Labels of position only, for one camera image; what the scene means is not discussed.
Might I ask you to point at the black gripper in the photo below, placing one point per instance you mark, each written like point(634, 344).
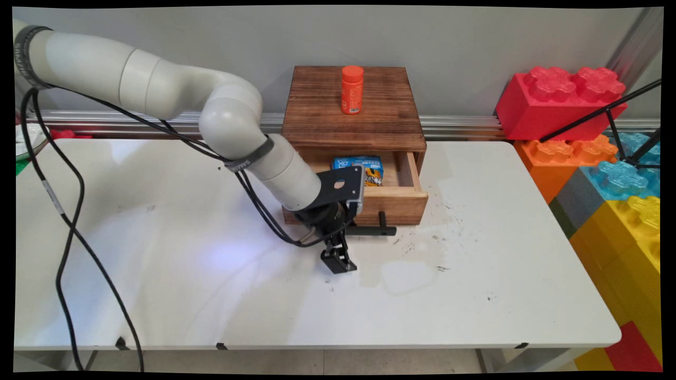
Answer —
point(325, 224)

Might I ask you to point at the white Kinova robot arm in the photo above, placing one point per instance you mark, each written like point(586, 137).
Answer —
point(158, 87)

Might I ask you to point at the blue snack packet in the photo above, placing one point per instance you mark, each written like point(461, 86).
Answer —
point(369, 166)

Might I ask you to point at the dark wooden drawer cabinet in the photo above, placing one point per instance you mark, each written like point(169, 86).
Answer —
point(380, 126)

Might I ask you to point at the orange plastic bottle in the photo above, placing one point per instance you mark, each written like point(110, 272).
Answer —
point(351, 89)

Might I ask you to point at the orange giant toy brick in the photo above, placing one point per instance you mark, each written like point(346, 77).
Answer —
point(554, 163)

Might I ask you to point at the grey giant toy brick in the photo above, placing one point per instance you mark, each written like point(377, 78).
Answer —
point(573, 203)

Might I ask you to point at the red giant toy brick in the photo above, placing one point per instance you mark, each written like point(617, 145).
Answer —
point(549, 108)

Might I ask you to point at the yellow giant toy brick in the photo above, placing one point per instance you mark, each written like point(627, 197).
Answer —
point(623, 264)

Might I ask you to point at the translucent blue giant toy brick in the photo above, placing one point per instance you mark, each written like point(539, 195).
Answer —
point(618, 179)

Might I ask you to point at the red flat piece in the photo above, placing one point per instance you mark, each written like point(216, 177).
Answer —
point(68, 135)

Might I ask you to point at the black tripod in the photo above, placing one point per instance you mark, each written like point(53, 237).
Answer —
point(612, 119)

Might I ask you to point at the small red toy brick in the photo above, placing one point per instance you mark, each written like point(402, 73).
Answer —
point(636, 351)

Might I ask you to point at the green flat piece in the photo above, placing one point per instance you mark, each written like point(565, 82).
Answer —
point(21, 167)

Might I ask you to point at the white round dish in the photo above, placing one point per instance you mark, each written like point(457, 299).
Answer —
point(26, 142)

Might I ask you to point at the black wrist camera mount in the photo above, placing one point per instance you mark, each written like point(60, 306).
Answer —
point(340, 184)

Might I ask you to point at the aluminium rail along wall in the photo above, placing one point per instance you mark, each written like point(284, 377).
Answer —
point(459, 126)

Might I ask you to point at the white table leg frame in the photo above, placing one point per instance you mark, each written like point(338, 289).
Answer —
point(528, 359)
point(53, 361)

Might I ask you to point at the aluminium profile post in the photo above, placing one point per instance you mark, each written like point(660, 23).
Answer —
point(636, 45)

